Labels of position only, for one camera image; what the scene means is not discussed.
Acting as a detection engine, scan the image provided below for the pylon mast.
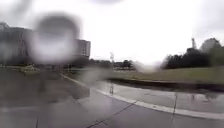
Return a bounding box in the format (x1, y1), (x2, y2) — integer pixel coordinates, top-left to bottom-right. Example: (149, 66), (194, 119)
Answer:
(109, 51), (115, 63)

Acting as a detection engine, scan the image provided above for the pale stone kerb strip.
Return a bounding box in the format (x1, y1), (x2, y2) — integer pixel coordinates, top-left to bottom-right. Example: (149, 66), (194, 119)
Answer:
(59, 73), (224, 121)

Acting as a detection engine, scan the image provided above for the grey paved plaza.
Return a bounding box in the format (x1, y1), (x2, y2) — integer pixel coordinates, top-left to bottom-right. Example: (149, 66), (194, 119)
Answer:
(0, 68), (224, 128)

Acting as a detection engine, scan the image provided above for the grass lawn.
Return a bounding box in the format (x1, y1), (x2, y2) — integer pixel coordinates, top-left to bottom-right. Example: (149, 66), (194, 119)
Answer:
(71, 65), (224, 85)

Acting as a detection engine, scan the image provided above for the row of dark trees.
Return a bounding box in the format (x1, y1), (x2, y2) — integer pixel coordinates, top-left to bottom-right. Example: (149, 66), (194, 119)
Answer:
(161, 37), (224, 70)

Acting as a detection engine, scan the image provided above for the tall chimney tower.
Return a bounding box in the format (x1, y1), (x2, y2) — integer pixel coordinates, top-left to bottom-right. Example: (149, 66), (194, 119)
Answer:
(191, 37), (197, 50)

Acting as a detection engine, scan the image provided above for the large grey building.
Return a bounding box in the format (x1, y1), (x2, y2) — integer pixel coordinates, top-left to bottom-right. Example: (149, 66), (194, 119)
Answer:
(0, 21), (92, 66)

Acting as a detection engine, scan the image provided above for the low dark wall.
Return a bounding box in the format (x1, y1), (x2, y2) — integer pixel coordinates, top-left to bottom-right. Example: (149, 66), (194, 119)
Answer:
(106, 77), (224, 93)

